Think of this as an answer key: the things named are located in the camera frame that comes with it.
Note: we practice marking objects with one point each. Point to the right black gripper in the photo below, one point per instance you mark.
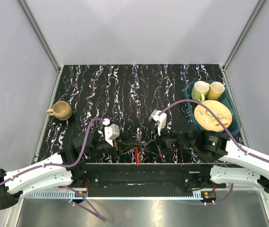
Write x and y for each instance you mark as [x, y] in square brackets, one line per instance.
[154, 150]

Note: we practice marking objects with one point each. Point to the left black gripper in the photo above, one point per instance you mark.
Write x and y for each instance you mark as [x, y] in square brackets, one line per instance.
[118, 146]

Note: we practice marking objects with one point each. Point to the red grey key holder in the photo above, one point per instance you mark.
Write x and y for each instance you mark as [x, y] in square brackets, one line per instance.
[139, 151]

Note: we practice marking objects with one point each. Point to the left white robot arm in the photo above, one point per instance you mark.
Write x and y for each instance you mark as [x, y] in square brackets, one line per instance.
[63, 168]

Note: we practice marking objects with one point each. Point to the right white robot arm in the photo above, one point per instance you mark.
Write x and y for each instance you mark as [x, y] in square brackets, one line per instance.
[211, 146]

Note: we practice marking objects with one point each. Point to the black base bar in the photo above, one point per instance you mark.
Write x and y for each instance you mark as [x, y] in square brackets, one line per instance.
[145, 180]

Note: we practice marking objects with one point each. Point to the cream patterned plate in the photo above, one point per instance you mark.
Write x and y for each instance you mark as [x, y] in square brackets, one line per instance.
[206, 120]

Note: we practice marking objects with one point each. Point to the tan ceramic mug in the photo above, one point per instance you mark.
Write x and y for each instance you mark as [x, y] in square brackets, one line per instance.
[60, 110]

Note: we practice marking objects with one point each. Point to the light green mug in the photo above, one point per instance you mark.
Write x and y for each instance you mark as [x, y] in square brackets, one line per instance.
[199, 91]

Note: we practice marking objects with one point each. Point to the yellow mug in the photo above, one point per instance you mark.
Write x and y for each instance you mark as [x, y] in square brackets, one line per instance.
[216, 89]

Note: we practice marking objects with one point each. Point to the teal plastic bin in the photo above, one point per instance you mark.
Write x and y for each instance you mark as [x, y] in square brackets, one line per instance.
[225, 99]

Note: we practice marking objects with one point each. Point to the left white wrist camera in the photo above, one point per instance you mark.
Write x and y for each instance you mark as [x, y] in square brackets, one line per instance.
[112, 133]

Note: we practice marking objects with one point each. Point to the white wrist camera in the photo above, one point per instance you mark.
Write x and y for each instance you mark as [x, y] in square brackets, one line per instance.
[112, 133]
[159, 119]

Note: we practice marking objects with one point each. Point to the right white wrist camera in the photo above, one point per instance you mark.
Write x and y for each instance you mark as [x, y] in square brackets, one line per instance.
[159, 119]

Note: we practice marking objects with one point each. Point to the left aluminium frame post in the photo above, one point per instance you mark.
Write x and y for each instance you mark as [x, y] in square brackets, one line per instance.
[36, 29]

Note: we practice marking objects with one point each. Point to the aluminium frame post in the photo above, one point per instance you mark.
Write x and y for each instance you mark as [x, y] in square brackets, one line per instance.
[250, 22]
[36, 29]

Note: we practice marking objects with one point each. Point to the right aluminium frame post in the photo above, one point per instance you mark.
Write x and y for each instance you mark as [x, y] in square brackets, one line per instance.
[250, 22]

